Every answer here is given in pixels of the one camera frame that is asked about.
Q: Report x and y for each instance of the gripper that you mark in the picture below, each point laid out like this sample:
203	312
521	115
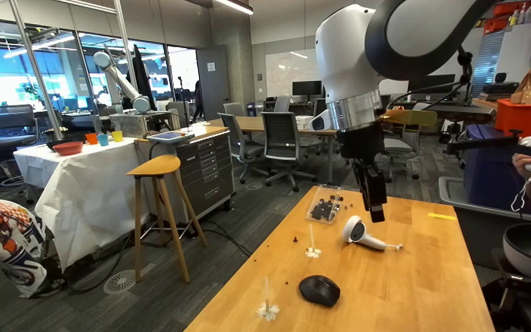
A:
360	140

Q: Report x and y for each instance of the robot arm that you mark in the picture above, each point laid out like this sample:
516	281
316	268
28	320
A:
353	50

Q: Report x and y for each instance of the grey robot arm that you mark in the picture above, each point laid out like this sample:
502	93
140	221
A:
122	83

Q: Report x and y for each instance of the black computer mouse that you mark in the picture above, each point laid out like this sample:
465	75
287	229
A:
319	290

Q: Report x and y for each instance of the monitor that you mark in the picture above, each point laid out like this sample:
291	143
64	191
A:
307	87

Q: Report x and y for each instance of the clear plastic box of screws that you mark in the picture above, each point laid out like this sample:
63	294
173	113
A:
324	207

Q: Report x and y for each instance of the grey office chair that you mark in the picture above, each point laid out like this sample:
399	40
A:
238	138
284	138

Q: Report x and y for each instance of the white hand controller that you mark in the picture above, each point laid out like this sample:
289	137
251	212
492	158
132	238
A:
356	232

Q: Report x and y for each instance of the whiteboard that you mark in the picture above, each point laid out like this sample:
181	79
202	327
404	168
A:
291	69

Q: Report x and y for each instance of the grey plastic tray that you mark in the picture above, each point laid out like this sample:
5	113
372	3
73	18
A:
450	193

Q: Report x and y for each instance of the yellow tape strip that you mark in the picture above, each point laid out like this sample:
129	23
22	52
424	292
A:
441	216

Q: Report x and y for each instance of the grey tool cabinet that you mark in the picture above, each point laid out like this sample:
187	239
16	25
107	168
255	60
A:
208	170

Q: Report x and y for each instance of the grey door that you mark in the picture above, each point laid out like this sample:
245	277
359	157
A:
212	83

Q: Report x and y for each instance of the orange bin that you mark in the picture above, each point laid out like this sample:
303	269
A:
528	117

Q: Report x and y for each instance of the tablet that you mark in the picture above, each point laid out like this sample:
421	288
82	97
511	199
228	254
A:
169	136

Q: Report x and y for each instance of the wooden stool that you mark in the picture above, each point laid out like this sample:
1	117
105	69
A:
155	166

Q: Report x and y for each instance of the yellow cup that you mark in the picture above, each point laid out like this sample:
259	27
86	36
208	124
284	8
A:
117	136

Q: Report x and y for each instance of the blue cup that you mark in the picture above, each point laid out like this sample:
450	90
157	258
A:
103	139

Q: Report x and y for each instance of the orange cup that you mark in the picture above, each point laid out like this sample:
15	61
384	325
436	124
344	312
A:
91	138

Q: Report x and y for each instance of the round floor vent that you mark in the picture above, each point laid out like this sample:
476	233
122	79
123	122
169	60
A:
120	282

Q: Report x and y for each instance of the table with white cloth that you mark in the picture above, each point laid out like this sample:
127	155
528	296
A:
85	189

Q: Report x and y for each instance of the red bowl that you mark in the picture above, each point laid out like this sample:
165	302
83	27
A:
67	148

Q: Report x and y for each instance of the black bowl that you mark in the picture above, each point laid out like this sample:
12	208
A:
58	142

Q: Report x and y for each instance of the black office chair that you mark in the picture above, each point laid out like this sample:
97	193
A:
9	133

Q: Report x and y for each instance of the patterned cloth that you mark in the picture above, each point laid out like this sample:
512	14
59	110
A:
9	240

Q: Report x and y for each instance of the white plastic post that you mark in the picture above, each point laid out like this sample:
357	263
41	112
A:
268	306
312	244

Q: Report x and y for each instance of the camera on mount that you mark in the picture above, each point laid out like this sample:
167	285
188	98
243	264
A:
482	142

